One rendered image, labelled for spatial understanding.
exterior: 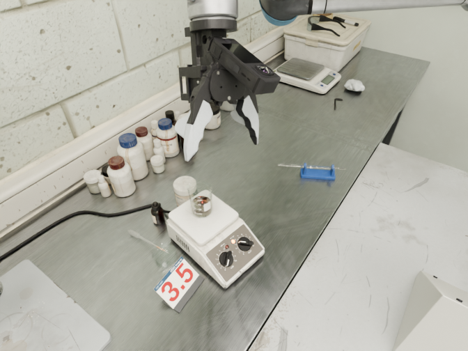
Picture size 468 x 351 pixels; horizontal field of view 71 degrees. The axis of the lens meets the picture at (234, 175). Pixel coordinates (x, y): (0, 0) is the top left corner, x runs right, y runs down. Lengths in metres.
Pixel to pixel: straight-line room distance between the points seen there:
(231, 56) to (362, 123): 0.86
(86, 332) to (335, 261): 0.54
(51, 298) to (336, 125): 0.99
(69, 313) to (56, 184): 0.37
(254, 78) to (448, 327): 0.46
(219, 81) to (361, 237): 0.55
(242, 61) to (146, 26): 0.65
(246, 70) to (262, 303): 0.47
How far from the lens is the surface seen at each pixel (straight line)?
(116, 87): 1.06
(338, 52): 1.58
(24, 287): 0.86
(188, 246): 0.75
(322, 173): 1.00
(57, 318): 0.79
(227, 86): 0.51
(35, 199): 0.98
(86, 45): 0.98
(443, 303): 0.58
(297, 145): 1.10
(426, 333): 0.65
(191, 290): 0.74
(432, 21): 1.88
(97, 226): 0.91
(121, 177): 0.91
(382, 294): 0.80
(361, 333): 0.75
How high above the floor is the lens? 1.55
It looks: 42 degrees down
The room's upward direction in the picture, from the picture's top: straight up
